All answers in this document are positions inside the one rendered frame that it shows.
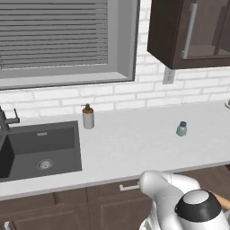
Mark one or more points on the dark brown wall cupboard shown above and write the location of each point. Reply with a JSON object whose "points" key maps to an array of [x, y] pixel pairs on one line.
{"points": [[161, 33]]}

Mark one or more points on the white soap dispenser, orange collar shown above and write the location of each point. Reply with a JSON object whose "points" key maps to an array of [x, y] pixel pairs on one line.
{"points": [[88, 118]]}

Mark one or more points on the dark grey tap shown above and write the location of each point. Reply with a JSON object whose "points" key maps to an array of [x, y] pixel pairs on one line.
{"points": [[5, 119]]}

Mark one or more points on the small grey-blue shaker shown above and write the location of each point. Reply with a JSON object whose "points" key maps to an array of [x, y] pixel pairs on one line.
{"points": [[181, 129]]}

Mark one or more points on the grey window blind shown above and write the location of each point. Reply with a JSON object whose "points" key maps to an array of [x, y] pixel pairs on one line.
{"points": [[54, 33]]}

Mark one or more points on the dark grey sink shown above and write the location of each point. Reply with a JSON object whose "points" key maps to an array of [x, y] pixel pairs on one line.
{"points": [[42, 149]]}

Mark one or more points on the dark brown drawer front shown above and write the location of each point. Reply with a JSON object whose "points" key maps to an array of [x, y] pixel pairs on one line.
{"points": [[104, 189]]}

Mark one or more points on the dark brown base cupboard door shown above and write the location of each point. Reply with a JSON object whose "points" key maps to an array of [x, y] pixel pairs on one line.
{"points": [[45, 217], [119, 214]]}

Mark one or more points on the grey object at counter edge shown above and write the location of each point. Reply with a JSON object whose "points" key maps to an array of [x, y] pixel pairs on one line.
{"points": [[228, 103]]}

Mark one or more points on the glass cupboard door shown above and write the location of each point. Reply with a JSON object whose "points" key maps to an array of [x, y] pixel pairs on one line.
{"points": [[209, 30]]}

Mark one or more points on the dark brown open drawer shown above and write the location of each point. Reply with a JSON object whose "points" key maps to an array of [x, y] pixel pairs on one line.
{"points": [[212, 178]]}

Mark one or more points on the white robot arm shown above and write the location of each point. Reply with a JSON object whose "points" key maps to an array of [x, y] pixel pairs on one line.
{"points": [[163, 194]]}

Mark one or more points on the grey wall socket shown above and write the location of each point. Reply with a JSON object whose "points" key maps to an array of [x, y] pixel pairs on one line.
{"points": [[168, 75]]}

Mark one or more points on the tan wooden rolling pin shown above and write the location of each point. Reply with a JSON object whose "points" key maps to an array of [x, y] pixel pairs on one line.
{"points": [[223, 201]]}

